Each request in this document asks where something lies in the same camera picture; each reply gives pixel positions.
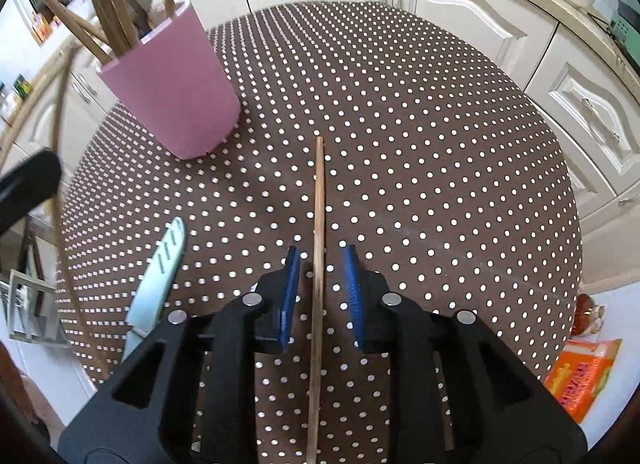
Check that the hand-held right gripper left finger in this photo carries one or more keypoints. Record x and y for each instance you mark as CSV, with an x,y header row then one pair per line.
x,y
289,294

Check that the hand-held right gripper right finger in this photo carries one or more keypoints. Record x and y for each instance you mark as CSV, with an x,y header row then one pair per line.
x,y
352,294

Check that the pink cup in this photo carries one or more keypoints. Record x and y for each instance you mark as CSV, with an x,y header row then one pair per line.
x,y
175,89

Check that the thin curved wooden rod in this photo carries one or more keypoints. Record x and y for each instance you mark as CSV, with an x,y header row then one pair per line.
x,y
30,94

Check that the dark green bottle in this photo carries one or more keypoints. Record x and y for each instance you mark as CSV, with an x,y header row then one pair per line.
x,y
22,86

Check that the light green sheathed knife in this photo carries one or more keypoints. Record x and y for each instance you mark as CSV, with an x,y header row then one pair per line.
x,y
160,274

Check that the brown polka-dot tablecloth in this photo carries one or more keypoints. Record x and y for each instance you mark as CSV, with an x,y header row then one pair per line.
x,y
425,169

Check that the orange bottle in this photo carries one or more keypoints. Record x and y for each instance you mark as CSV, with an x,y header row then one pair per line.
x,y
42,26

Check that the dark brown wooden chopstick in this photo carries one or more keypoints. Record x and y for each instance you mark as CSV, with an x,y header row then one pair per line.
x,y
65,14
90,31

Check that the brown glass jar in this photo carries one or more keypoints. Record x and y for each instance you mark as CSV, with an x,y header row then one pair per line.
x,y
587,314

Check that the orange packet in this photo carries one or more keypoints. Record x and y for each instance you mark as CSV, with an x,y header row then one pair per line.
x,y
582,379

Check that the green electric cooker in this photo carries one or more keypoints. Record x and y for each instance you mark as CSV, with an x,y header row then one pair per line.
x,y
625,26

